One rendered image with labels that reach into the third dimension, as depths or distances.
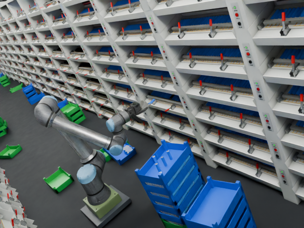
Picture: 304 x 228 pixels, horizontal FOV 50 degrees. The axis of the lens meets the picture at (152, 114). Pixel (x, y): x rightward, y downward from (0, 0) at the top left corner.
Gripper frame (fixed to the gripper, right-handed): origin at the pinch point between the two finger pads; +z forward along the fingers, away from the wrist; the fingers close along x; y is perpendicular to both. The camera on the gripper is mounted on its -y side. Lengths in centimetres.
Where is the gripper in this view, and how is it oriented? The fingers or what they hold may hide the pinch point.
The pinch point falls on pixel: (149, 104)
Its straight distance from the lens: 254.5
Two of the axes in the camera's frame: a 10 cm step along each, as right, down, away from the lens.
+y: -3.4, -8.5, -4.0
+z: 7.8, -4.9, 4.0
